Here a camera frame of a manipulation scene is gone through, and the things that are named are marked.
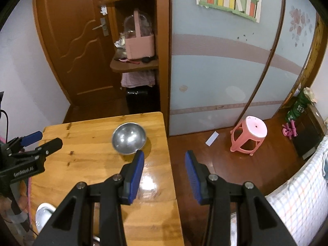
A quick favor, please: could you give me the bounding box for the pink basket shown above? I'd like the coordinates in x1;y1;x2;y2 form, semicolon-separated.
125;10;156;60

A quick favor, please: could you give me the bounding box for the black bin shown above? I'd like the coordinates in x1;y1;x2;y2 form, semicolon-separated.
125;84;161;116

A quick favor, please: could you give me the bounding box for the checkered blanket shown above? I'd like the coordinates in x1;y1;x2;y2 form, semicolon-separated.
264;136;328;246

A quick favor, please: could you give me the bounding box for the wooden shelf unit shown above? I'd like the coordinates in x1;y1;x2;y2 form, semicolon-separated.
99;0;172;134

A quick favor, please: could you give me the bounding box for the metal door handle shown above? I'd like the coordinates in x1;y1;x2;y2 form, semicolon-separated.
92;17;109;37

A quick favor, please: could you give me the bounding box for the green bag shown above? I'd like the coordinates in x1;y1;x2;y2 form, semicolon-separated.
285;87;318;122

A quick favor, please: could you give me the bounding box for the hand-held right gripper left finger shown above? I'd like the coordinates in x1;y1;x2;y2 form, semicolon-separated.
33;149;145;246

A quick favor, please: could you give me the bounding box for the pink plastic stool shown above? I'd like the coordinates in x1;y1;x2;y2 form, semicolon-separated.
230;116;268;156

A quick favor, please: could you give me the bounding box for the medium steel bowl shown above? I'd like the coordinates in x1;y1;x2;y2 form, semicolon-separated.
229;210;241;246

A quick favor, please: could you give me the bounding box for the white plate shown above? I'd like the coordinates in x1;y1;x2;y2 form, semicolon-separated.
35;202;56;234

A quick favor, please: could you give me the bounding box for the frosted sliding wardrobe door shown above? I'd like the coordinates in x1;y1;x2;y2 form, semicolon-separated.
169;0;285;137
272;0;319;120

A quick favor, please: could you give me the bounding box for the folded pink cloth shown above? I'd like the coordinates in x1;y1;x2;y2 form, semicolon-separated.
120;70;156;88

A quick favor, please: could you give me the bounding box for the small steel bowl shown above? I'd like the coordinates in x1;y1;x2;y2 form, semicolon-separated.
112;122;147;155

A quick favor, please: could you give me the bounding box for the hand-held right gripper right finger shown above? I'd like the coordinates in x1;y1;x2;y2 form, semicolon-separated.
184;150;299;246

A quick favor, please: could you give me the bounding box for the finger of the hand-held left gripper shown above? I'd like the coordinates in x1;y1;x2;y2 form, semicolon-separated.
10;138;63;164
6;131;43;151

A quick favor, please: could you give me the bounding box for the wooden door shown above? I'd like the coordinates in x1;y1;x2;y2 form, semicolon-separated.
33;0;126;107

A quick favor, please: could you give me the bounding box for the white paper slip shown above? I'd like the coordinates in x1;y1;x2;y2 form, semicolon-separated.
205;131;219;146

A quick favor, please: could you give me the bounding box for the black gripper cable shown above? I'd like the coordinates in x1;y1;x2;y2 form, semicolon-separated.
0;109;10;144

